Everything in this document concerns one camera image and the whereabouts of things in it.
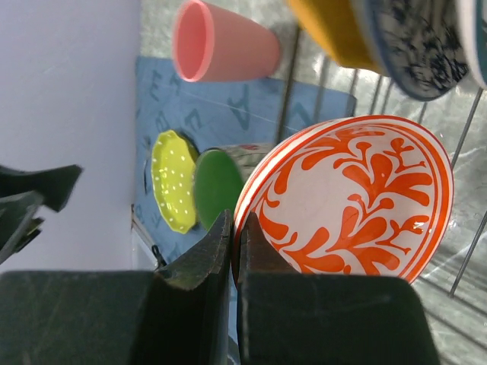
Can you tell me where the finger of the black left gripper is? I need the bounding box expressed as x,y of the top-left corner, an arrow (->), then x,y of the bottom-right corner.
1,164 -> 83,262

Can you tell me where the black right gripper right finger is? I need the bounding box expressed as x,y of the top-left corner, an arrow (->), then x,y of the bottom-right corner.
236,214 -> 440,364

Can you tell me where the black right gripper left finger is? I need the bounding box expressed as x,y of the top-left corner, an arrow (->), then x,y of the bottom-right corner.
1,211 -> 232,364

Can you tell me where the red white patterned dish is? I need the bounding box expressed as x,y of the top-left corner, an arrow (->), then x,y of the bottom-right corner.
234,115 -> 454,282

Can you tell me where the orange polka dot plate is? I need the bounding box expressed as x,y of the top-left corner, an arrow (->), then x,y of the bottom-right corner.
287,0 -> 382,74

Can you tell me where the blue floral plate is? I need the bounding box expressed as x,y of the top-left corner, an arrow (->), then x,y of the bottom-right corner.
351,0 -> 469,101

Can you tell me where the teal rim white plate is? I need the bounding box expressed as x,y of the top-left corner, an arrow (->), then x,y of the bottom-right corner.
455,0 -> 487,90

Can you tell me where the green-inside floral mug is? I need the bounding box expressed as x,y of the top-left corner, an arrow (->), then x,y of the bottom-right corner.
193,143 -> 275,230

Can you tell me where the green polka dot plate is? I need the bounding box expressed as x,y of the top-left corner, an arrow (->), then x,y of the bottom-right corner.
151,129 -> 199,234

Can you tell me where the blue letter-print cloth mat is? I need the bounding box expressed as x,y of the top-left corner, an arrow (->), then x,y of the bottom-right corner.
133,55 -> 358,267

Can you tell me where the pink plastic cup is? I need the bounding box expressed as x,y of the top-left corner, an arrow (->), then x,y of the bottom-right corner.
172,1 -> 281,82

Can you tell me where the black wire dish rack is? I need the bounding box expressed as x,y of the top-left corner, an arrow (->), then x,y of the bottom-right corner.
273,22 -> 487,365

